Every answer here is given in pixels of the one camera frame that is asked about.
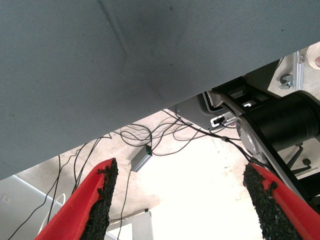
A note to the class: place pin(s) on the bare person hand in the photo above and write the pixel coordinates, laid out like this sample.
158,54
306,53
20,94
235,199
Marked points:
313,55

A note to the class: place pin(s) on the metal bracket clamp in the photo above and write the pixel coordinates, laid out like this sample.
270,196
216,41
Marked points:
298,75

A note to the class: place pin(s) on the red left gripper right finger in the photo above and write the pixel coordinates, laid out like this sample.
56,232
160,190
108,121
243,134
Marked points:
280,212

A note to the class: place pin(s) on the grey metal bracket plate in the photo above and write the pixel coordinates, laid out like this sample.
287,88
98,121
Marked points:
195,112

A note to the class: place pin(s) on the grey power adapter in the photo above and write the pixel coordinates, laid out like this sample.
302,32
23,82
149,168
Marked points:
141,158

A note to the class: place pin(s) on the dark grey table cloth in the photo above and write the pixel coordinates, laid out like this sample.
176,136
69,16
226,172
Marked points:
100,62

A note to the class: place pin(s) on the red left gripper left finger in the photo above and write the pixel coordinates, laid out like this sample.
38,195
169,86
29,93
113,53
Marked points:
82,212

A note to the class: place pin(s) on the black office chair base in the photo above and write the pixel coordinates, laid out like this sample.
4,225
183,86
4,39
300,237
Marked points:
307,162

